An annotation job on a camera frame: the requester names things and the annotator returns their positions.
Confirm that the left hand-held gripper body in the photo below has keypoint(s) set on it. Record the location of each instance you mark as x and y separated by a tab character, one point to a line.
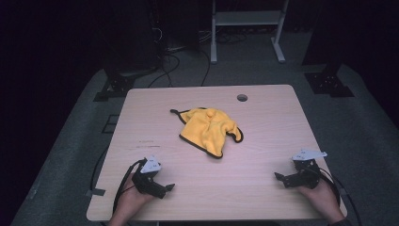
146	180

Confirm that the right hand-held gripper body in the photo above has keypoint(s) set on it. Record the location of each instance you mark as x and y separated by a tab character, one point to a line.
306	172

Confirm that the yellow and grey towel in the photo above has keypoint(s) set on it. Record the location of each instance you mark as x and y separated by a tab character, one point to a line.
205	132

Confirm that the person's left hand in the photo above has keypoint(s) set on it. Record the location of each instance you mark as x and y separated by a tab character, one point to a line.
133	201

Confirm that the grey tape strip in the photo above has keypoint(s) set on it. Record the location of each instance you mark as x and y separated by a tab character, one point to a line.
95	192

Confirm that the black stand base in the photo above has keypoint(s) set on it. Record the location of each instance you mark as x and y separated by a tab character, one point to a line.
329	83
117	84

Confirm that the white metal stand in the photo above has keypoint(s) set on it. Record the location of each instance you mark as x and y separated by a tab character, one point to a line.
247	18

